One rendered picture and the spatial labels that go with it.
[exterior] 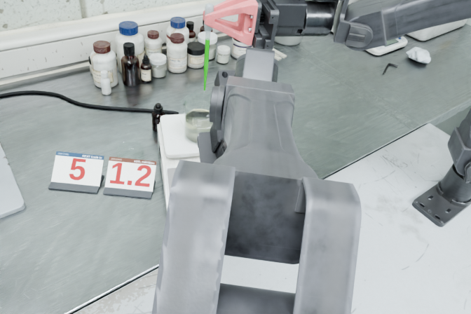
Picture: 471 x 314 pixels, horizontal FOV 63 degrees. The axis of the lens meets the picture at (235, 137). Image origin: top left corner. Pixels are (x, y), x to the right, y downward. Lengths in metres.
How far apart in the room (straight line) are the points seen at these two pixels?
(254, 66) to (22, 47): 0.71
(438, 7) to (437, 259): 0.43
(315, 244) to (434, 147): 0.88
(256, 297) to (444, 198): 0.73
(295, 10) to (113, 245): 0.48
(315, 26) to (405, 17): 0.13
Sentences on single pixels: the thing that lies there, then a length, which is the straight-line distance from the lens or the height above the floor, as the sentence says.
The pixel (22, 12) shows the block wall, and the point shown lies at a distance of 1.08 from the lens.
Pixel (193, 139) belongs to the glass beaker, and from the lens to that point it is 0.71.
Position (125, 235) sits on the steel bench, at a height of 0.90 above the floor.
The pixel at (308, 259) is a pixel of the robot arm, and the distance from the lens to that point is 0.19.
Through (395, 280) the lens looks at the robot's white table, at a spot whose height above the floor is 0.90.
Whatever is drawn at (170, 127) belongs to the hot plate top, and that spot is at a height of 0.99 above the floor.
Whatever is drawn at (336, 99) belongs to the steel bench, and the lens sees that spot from 1.09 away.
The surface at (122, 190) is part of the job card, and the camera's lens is 0.76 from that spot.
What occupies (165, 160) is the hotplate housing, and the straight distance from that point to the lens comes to 0.71.
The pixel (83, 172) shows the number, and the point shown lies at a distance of 0.78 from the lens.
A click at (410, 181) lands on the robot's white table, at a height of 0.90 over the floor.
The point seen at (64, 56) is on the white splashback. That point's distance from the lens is 1.10.
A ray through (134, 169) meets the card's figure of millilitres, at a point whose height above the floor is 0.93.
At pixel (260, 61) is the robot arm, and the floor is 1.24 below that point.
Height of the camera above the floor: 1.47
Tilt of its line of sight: 40 degrees down
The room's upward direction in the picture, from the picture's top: 8 degrees clockwise
